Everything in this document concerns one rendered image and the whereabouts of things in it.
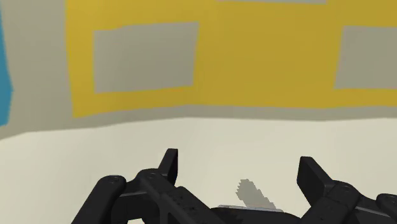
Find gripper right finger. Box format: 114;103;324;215
296;156;397;224

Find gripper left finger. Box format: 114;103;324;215
71;148;225;224

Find yellow cabinet with grey panels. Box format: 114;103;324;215
64;0;397;118

